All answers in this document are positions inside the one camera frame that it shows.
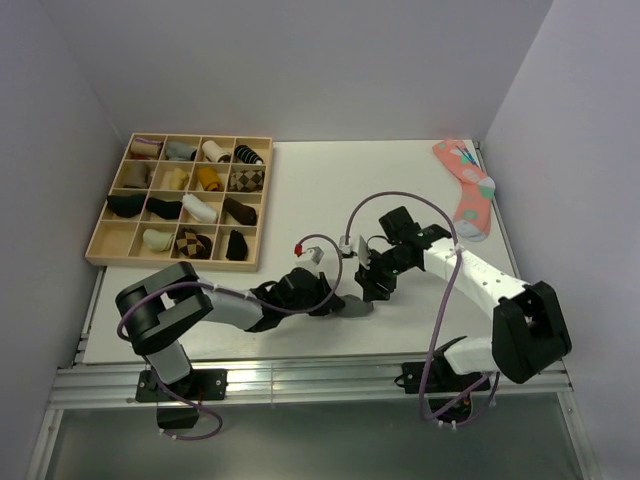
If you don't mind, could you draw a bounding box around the black rolled sock middle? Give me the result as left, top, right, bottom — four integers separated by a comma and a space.
145, 197, 182, 220

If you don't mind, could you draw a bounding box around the wooden compartment tray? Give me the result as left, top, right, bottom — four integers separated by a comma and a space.
85, 133, 273, 272

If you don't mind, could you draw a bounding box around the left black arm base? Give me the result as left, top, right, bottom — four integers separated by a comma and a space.
134, 369, 227, 441

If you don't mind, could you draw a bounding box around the light blue rolled sock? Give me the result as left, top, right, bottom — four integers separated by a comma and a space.
165, 141, 197, 161

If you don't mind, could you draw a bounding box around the aluminium rail frame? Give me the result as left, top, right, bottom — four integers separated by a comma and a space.
26, 266, 602, 479

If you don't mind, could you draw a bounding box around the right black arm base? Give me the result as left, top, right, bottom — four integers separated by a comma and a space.
394, 336, 482, 426

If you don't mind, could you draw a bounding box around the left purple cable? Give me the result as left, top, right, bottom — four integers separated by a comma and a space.
116, 233, 346, 441

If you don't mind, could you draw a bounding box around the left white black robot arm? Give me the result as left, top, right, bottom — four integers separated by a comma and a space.
115, 261, 347, 399

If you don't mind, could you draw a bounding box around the black rolled sock bottom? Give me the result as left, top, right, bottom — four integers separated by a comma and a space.
225, 230, 249, 261

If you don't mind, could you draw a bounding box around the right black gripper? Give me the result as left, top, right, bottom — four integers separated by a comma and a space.
355, 246, 415, 303

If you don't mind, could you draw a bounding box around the grey sock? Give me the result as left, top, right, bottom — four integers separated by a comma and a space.
338, 295, 374, 319

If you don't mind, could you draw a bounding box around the pale green rolled sock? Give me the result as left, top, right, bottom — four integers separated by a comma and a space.
142, 228, 174, 253

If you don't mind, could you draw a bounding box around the black rolled sock left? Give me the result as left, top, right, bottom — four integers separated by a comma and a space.
107, 194, 146, 218

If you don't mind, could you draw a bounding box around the cream rolled sock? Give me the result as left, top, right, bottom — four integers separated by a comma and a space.
161, 167, 190, 191

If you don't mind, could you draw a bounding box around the black white striped sock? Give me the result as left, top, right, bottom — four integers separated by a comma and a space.
234, 144, 264, 165

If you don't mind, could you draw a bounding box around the beige purple rolled sock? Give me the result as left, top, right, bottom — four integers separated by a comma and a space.
129, 137, 164, 159

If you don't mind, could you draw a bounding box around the black rolled sock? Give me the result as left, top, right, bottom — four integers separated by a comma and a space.
225, 230, 249, 261
145, 197, 182, 220
107, 194, 146, 218

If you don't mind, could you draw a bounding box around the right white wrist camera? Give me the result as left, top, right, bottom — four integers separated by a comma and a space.
339, 235, 371, 269

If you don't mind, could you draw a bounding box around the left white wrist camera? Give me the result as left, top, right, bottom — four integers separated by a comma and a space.
294, 244, 324, 275

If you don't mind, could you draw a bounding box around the taupe rolled sock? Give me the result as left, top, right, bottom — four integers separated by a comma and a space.
122, 162, 151, 189

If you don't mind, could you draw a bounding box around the dark brown rolled sock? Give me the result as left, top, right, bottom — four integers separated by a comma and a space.
223, 197, 258, 226

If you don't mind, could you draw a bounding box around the white brown rolled sock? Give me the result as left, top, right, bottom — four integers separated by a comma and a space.
202, 140, 231, 163

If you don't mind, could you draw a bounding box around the brown argyle rolled sock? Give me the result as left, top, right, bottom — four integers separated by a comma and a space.
175, 228, 213, 260

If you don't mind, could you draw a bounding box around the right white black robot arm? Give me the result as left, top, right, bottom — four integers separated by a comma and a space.
355, 207, 572, 390

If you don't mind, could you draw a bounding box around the brown checkered rolled sock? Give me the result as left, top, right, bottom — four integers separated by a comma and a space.
228, 170, 265, 193

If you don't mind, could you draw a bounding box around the pink patterned sock pair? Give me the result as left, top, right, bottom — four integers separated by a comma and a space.
432, 139, 496, 242

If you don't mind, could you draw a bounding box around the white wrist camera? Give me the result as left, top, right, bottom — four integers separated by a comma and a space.
339, 235, 371, 269
294, 244, 324, 275

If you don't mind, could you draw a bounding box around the mustard yellow rolled sock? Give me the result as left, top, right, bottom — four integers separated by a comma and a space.
197, 167, 224, 192

